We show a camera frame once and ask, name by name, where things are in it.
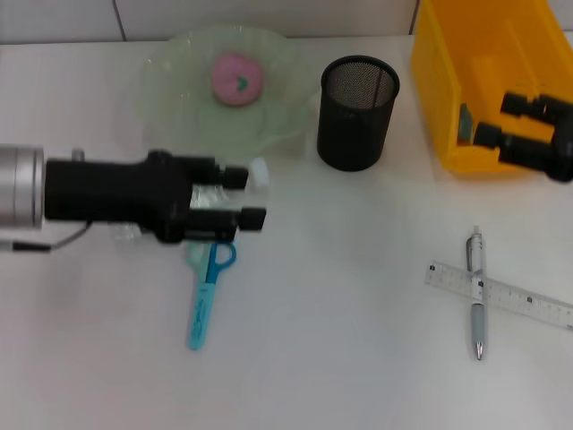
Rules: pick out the silver ballpoint pen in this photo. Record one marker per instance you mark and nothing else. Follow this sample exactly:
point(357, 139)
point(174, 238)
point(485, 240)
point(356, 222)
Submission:
point(478, 322)

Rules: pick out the blue and teal scissors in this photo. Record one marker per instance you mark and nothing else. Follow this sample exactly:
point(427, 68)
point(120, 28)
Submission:
point(201, 309)

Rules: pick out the black mesh pen holder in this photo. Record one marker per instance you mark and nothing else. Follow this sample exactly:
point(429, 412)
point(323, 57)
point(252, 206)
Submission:
point(353, 134)

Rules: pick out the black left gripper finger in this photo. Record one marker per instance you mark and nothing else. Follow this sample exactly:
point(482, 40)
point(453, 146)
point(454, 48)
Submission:
point(253, 219)

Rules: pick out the teal plastic wrapper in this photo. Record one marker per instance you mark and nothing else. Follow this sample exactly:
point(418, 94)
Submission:
point(466, 125)

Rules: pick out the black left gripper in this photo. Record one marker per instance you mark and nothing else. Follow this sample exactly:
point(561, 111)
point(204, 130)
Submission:
point(112, 192)

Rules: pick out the translucent green fruit plate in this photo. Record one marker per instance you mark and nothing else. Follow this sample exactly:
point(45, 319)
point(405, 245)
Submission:
point(179, 98)

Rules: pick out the transparent plastic ruler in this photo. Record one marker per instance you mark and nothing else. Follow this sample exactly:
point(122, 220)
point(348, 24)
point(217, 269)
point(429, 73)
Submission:
point(515, 298)

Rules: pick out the pink toy peach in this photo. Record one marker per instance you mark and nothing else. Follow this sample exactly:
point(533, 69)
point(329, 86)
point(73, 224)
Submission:
point(237, 80)

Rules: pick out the yellow plastic bin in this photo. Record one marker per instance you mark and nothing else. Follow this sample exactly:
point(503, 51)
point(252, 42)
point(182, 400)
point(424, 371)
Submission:
point(447, 67)

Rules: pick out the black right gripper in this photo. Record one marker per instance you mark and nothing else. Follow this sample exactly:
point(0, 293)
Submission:
point(566, 148)

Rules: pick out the clear green-label water bottle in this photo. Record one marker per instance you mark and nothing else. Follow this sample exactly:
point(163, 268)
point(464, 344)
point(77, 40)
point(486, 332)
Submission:
point(260, 174)

